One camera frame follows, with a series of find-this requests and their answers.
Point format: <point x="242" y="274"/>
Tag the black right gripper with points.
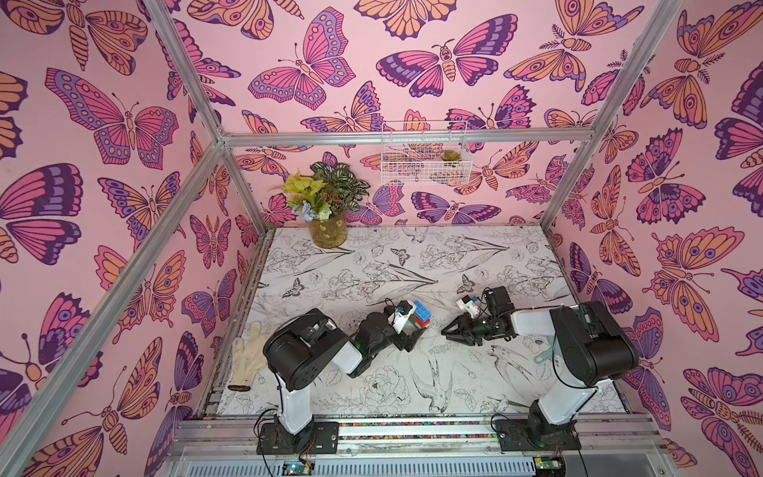
<point x="477" y="325"/>

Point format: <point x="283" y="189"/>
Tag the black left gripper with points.
<point x="403" y="343"/>

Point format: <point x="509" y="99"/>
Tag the blue lego brick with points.
<point x="421" y="310"/>

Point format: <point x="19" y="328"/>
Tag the red lego brick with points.
<point x="420" y="322"/>

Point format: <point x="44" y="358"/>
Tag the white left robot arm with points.
<point x="299" y="351"/>

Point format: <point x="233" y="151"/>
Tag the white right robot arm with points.
<point x="589" y="350"/>

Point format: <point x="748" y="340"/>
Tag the cream work glove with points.
<point x="247" y="359"/>

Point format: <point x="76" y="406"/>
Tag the potted plant in glass vase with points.
<point x="323" y="198"/>

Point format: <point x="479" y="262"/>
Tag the white wire basket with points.
<point x="448" y="164"/>

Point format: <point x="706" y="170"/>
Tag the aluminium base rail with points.
<point x="470" y="445"/>

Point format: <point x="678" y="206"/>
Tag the aluminium frame top crossbar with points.
<point x="426" y="136"/>

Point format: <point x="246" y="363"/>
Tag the aluminium frame post back left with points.
<point x="165" y="27"/>

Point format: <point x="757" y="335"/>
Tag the aluminium frame post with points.
<point x="165" y="27"/>
<point x="644" y="48"/>

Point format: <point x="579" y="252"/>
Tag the aluminium frame post back right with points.
<point x="644" y="48"/>

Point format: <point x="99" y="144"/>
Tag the aluminium frame left diagonal beam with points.
<point x="24" y="440"/>

